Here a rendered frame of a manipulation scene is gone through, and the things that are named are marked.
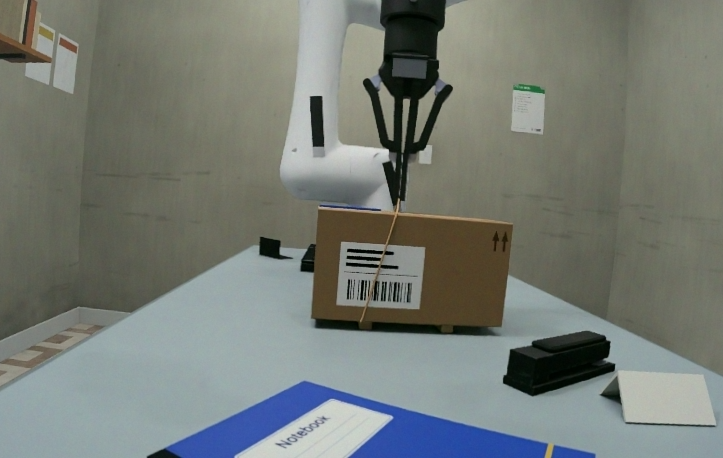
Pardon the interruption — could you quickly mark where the black stapler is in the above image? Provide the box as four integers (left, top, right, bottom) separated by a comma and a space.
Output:
503, 330, 616, 397

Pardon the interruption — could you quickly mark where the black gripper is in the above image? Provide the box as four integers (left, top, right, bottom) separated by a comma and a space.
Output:
363, 18, 453, 201

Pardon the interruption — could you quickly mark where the blue notebook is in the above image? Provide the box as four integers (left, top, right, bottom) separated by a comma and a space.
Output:
146, 380, 596, 458

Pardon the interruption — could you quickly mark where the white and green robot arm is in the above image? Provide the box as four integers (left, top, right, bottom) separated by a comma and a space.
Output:
280, 0, 467, 212

